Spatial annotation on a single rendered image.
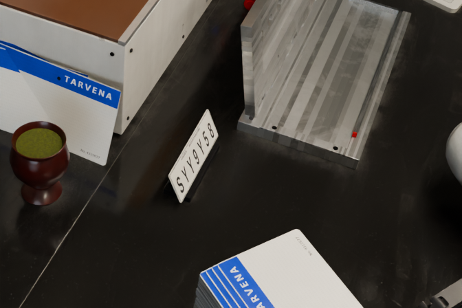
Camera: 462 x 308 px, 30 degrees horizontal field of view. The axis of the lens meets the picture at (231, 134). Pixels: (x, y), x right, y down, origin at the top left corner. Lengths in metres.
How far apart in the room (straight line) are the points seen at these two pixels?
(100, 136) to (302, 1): 0.47
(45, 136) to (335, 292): 0.46
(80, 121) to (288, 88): 0.37
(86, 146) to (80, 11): 0.21
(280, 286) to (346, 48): 0.63
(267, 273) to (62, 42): 0.47
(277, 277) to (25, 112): 0.51
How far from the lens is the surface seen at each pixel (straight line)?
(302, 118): 1.44
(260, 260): 1.13
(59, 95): 1.35
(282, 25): 1.51
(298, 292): 1.11
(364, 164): 1.43
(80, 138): 1.36
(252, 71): 1.34
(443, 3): 1.82
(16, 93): 1.39
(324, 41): 1.61
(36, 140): 1.25
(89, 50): 1.30
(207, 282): 1.10
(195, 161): 1.33
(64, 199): 1.31
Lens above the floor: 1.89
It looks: 44 degrees down
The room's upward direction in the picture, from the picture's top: 9 degrees clockwise
